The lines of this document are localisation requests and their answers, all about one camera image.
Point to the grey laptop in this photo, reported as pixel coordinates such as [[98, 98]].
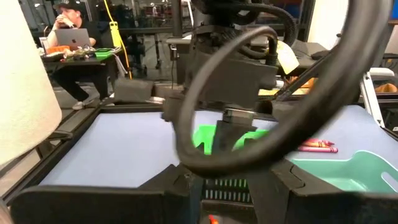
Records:
[[73, 37]]

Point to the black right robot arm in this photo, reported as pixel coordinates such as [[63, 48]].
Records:
[[217, 18]]

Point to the black slotted plastic basket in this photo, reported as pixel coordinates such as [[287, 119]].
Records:
[[227, 193]]

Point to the green tray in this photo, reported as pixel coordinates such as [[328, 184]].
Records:
[[104, 53]]

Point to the yellow paper tag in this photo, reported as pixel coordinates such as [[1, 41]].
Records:
[[287, 57]]

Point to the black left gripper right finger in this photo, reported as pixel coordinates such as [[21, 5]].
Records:
[[326, 208]]

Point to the silver aluminium bracket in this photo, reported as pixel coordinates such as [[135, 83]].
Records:
[[371, 99]]

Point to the pink crayon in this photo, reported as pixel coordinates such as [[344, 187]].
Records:
[[317, 149]]

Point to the teal plastic bin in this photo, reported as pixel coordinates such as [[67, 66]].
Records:
[[348, 174]]

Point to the green slotted plastic basket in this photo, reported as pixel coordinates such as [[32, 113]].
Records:
[[202, 137]]

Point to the white shade wooden base lamp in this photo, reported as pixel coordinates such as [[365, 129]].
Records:
[[25, 77]]

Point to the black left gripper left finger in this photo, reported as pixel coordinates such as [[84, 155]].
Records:
[[93, 208]]

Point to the black desk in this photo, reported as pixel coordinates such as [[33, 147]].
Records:
[[77, 62]]

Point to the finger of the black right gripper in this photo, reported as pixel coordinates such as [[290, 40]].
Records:
[[241, 133], [224, 137]]

